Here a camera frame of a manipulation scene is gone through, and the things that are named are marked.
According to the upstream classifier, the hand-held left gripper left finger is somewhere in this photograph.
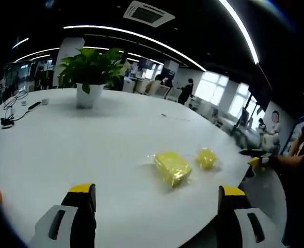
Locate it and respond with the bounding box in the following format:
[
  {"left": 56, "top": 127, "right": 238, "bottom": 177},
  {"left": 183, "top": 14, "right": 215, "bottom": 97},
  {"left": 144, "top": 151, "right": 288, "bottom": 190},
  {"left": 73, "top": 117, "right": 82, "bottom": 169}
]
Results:
[{"left": 27, "top": 182, "right": 97, "bottom": 248}]

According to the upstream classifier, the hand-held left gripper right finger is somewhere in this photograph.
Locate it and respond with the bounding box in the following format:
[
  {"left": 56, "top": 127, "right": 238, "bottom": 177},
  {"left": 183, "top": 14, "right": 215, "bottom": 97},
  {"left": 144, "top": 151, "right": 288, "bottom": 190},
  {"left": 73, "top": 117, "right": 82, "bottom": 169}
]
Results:
[{"left": 217, "top": 184, "right": 284, "bottom": 248}]

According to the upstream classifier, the small yellow silicone block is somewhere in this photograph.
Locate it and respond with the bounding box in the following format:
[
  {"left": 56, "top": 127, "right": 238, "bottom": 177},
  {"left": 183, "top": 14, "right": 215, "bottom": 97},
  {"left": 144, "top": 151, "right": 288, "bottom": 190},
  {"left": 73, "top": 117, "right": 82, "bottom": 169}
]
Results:
[{"left": 195, "top": 147, "right": 217, "bottom": 171}]

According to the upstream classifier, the large yellow silicone block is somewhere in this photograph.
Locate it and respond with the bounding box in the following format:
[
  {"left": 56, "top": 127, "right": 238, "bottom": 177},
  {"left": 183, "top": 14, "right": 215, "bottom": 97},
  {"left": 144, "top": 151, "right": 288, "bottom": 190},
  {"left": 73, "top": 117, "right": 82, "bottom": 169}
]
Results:
[{"left": 153, "top": 151, "right": 193, "bottom": 190}]

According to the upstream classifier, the dark screen on stand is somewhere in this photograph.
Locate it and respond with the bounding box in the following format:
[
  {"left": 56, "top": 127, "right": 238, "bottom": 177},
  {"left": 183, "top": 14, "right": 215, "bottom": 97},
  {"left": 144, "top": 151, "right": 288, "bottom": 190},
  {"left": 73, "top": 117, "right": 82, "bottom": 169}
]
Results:
[{"left": 247, "top": 82, "right": 271, "bottom": 111}]

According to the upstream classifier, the long ceiling light strip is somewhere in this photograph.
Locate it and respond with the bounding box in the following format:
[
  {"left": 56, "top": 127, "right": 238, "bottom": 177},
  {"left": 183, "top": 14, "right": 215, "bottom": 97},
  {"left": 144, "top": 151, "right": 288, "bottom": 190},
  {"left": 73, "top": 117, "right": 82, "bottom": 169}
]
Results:
[{"left": 217, "top": 0, "right": 260, "bottom": 65}]

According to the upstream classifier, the white plant pot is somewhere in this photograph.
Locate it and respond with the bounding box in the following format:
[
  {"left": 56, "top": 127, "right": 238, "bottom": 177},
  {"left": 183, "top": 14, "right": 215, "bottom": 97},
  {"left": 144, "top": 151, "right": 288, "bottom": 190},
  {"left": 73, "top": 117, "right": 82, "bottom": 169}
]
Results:
[{"left": 75, "top": 82, "right": 106, "bottom": 109}]

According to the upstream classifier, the green leafy plant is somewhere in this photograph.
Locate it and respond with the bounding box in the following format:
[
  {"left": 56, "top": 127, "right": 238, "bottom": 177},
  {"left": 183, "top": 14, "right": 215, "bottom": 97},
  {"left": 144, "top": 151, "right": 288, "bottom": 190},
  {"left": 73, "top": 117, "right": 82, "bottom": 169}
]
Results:
[{"left": 56, "top": 47, "right": 128, "bottom": 94}]

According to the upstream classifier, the curved ceiling light strip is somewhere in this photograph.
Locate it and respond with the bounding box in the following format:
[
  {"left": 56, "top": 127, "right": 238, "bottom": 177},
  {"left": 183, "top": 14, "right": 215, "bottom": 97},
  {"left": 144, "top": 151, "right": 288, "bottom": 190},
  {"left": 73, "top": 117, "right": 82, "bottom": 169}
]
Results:
[{"left": 62, "top": 24, "right": 207, "bottom": 72}]

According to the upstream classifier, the ceiling air conditioner vent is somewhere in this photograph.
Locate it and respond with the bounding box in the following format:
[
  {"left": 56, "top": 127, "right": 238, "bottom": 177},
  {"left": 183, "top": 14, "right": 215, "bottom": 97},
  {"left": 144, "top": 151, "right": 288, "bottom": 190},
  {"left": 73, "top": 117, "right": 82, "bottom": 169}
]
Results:
[{"left": 122, "top": 0, "right": 176, "bottom": 28}]

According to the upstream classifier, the black cable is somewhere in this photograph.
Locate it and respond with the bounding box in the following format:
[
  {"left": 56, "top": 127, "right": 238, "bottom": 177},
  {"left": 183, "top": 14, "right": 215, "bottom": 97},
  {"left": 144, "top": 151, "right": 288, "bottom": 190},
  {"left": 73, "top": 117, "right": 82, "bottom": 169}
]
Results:
[{"left": 0, "top": 110, "right": 31, "bottom": 129}]

